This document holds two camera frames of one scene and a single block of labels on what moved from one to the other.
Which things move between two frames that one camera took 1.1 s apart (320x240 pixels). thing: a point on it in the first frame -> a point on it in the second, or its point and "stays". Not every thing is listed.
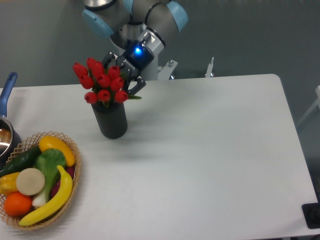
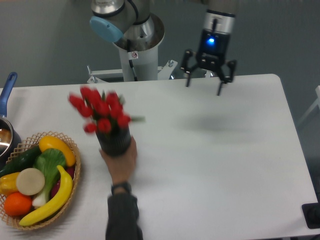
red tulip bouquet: x=106 y=85 -> x=105 y=112
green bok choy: x=47 y=161 stays
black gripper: x=135 y=58 -> x=213 y=46
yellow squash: x=47 y=142 stays
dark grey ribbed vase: x=112 y=119 -> x=117 y=142
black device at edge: x=311 y=213 stays
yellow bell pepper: x=8 y=184 stays
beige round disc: x=30 y=181 stays
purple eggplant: x=71 y=171 stays
